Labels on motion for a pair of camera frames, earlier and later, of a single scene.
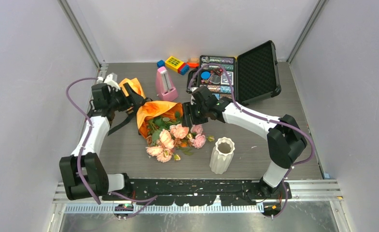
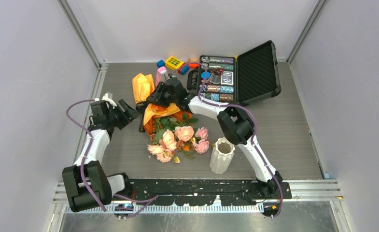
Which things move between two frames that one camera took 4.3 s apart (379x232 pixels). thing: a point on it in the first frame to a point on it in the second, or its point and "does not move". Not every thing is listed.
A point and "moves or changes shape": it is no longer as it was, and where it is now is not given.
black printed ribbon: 138,101 to 140,107
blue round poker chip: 205,75 does not move
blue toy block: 161,63 does not move
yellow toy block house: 173,63 does not move
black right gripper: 187,108 to 160,89
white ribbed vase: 222,155 does not move
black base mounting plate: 178,192 does not move
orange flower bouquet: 161,123 moves or changes shape
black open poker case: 252,77 does not move
